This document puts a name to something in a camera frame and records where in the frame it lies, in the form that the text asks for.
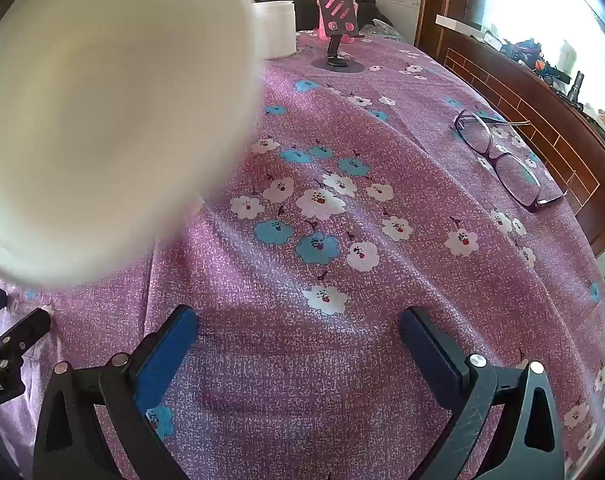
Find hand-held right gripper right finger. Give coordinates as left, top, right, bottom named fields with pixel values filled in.
left=399, top=306, right=565, bottom=480

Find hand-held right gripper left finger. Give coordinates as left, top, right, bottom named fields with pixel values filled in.
left=32, top=305, right=199, bottom=480

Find white disposable bowl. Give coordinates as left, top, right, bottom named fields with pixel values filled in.
left=0, top=0, right=264, bottom=287

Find purple floral tablecloth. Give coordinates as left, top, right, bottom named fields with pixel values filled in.
left=0, top=30, right=605, bottom=480

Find purple framed eyeglasses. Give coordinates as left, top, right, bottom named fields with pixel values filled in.
left=452, top=109, right=569, bottom=213

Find dark assorted clutter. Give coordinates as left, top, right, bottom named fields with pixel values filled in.
left=482, top=30, right=605, bottom=136

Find white flat box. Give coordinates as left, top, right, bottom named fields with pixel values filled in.
left=435, top=14, right=484, bottom=42

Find black sofa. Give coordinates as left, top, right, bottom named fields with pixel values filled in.
left=247, top=0, right=400, bottom=37

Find white plastic jar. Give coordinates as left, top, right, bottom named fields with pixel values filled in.
left=252, top=1, right=298, bottom=60

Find black phone stand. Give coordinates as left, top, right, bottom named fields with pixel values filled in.
left=311, top=0, right=365, bottom=73

